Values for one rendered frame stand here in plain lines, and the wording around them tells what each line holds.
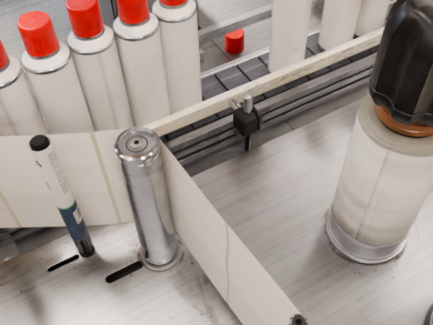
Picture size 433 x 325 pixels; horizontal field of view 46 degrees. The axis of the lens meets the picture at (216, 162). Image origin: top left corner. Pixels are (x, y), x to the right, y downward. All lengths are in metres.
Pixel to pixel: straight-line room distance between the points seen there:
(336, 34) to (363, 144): 0.35
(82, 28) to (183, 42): 0.12
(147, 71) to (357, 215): 0.28
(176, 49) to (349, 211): 0.27
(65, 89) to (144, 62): 0.09
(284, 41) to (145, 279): 0.36
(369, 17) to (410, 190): 0.40
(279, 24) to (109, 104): 0.25
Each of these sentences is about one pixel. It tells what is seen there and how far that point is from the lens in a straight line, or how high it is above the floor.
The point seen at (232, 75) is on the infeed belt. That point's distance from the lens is 0.76.
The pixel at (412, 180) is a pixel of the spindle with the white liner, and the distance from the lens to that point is 0.47.
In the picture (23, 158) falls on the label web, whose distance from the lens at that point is 0.49.
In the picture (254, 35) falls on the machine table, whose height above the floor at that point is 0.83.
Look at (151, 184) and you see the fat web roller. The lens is 0.44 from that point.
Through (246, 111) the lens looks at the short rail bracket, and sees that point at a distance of 0.64.
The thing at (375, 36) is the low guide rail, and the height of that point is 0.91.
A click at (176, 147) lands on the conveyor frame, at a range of 0.68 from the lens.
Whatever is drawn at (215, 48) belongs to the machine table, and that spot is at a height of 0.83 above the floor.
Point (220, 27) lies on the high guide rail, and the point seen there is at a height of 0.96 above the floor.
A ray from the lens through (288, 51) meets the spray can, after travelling 0.72.
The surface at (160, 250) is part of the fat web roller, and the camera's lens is 0.54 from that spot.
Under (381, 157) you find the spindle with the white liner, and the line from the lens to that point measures 0.45.
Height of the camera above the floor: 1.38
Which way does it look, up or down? 51 degrees down
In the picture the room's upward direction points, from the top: 2 degrees counter-clockwise
